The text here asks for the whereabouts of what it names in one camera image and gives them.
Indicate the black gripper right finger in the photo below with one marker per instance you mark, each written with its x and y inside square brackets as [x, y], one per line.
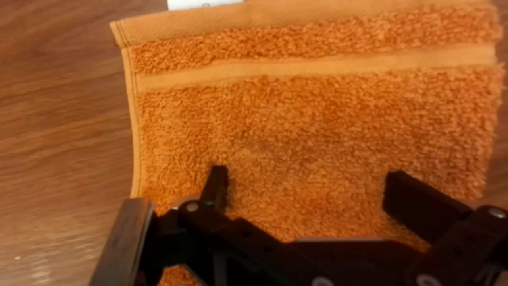
[422, 204]

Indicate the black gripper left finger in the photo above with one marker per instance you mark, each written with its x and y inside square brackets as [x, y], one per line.
[216, 191]

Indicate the orange terry towel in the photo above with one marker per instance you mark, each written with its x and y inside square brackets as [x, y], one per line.
[317, 144]

